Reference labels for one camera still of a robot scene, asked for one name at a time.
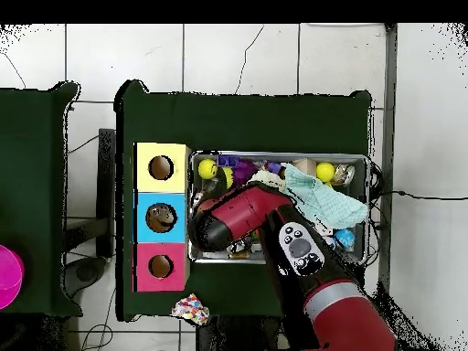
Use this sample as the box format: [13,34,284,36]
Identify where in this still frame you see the colourful packet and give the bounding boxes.
[170,292,211,326]

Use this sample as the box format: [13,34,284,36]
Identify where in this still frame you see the wooden box with three holes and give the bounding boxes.
[133,142,192,293]

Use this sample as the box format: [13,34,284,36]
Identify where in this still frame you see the purple rubber toy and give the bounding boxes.
[231,160,259,186]

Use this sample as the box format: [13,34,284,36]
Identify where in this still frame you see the cream white cloth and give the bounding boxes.
[248,169,286,193]

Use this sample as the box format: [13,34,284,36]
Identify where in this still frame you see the dark green tablecloth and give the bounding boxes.
[0,81,83,317]
[114,79,373,324]

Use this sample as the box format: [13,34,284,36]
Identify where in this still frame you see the mint green cloth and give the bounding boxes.
[282,163,369,230]

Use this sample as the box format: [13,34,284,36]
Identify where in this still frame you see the blue globe ball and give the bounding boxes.
[334,229,356,250]

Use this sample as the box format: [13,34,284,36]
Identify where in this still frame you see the black upright panel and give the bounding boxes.
[96,127,117,257]

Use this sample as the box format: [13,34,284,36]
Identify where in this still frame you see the grey metal bar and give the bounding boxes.
[376,23,399,293]

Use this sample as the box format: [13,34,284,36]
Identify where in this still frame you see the magenta plastic bowl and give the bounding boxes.
[0,243,26,310]

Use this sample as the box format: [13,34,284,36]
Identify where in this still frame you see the metal wire mesh bin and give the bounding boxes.
[188,151,370,266]

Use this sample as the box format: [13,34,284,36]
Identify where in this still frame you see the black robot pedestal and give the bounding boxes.
[195,315,286,351]

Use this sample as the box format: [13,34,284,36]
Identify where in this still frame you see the black cable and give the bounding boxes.
[378,188,468,202]

